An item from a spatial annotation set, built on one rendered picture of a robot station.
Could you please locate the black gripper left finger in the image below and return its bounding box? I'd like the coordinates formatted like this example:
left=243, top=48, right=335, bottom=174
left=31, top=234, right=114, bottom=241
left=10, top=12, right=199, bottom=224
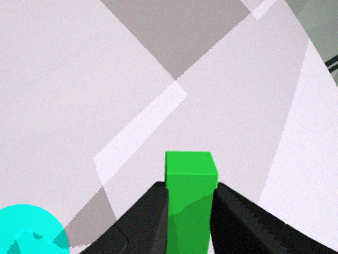
left=79, top=182, right=169, bottom=254

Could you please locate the cyan circle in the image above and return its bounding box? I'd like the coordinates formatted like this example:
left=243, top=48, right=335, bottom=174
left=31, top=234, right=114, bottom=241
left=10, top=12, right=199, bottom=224
left=0, top=204, right=69, bottom=254

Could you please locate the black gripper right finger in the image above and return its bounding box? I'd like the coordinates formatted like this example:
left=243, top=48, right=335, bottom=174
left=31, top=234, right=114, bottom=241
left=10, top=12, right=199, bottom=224
left=209, top=183, right=338, bottom=254

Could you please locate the green rectangular post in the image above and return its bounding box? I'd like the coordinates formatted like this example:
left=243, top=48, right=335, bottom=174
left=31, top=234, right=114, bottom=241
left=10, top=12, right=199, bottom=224
left=165, top=150, right=218, bottom=254

